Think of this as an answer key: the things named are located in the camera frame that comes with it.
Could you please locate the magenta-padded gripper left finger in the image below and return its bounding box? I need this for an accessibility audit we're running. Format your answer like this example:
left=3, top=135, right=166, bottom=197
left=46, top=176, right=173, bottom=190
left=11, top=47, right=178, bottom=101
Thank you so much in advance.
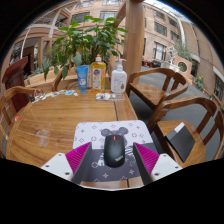
left=40, top=142, right=94, bottom=185

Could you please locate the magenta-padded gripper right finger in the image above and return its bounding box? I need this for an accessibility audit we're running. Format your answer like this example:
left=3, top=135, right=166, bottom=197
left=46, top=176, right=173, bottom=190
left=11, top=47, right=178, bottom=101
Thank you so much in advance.
left=132, top=142, right=184, bottom=186

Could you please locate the black computer mouse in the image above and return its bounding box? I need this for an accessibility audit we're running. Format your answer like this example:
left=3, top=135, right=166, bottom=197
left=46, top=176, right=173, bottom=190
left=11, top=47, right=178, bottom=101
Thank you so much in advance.
left=103, top=134, right=126, bottom=169

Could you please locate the grey white patterned mouse pad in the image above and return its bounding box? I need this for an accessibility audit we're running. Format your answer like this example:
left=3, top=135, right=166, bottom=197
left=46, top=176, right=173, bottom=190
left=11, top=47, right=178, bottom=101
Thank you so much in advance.
left=72, top=119, right=160, bottom=183

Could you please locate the black folder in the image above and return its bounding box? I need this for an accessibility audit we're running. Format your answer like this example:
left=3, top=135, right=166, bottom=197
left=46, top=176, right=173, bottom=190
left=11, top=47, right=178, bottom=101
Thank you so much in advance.
left=165, top=122, right=196, bottom=164

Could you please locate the wooden armchair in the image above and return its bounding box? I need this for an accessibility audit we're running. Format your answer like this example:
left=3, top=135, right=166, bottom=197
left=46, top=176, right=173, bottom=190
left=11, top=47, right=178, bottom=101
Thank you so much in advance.
left=146, top=94, right=221, bottom=170
left=51, top=68, right=91, bottom=93
left=0, top=85, right=45, bottom=158
left=125, top=67, right=190, bottom=113
left=213, top=109, right=224, bottom=162

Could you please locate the clear plastic box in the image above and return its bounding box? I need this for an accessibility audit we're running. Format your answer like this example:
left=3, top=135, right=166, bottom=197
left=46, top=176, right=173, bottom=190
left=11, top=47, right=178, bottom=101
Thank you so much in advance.
left=95, top=92, right=126, bottom=102

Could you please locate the wooden planter box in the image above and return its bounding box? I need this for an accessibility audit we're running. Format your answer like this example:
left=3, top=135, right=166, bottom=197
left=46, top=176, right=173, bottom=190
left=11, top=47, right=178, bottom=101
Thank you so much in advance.
left=23, top=68, right=68, bottom=90

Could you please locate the blue squeeze tube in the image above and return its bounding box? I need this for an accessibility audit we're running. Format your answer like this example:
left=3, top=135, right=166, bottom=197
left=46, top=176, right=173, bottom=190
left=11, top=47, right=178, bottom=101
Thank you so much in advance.
left=75, top=64, right=90, bottom=95

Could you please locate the white pump bottle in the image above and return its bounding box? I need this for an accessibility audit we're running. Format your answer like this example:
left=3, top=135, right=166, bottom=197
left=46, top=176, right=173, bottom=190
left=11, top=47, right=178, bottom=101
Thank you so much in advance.
left=110, top=58, right=128, bottom=94

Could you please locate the dark red wooden podium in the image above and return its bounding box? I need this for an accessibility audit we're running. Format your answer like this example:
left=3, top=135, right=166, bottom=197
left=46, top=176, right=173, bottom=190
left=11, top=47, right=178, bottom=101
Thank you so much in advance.
left=1, top=55, right=31, bottom=113

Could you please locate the yellow bottle with orange cap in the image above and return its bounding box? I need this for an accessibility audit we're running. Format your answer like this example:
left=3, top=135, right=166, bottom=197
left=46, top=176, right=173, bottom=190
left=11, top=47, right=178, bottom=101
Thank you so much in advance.
left=90, top=54, right=107, bottom=95

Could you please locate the dark bust statue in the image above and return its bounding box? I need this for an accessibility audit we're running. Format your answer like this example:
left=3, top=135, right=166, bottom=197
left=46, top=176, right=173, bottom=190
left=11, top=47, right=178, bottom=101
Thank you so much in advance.
left=9, top=41, right=22, bottom=65

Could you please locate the green potted plant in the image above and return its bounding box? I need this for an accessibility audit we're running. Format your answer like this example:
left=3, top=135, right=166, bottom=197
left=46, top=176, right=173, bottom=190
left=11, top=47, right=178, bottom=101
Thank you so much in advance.
left=42, top=15, right=129, bottom=90

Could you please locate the white statue on pedestal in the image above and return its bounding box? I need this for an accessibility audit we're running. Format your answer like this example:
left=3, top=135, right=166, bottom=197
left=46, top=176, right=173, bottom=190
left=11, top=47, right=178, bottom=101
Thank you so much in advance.
left=165, top=45, right=180, bottom=69

